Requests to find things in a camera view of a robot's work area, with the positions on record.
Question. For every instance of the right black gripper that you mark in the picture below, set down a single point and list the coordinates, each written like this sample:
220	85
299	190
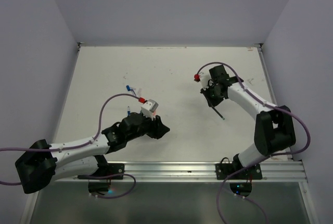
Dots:
212	102

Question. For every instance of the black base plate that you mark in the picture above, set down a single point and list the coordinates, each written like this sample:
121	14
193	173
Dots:
116	169
225	168

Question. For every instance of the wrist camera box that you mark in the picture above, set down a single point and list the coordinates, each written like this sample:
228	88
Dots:
203	79
148	109

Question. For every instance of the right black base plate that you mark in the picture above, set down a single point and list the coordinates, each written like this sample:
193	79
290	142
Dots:
225	168

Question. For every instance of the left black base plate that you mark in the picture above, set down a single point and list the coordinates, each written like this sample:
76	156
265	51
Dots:
116	169

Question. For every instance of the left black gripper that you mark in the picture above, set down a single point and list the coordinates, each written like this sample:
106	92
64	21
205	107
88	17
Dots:
160	128

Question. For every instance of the aluminium front rail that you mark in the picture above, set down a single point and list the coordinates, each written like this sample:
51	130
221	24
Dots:
205	171

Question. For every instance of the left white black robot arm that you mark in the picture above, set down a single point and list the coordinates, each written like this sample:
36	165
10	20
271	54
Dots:
44	163

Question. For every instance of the green ink roller pen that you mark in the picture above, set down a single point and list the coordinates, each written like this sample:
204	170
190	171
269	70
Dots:
218	113

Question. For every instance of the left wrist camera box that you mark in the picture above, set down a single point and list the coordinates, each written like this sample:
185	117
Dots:
148	109

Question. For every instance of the white marker blue label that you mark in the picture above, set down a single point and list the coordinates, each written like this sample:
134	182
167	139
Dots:
128	111

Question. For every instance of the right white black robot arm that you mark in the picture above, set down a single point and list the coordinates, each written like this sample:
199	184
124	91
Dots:
274	130

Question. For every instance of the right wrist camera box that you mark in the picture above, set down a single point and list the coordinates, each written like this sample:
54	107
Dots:
203	79

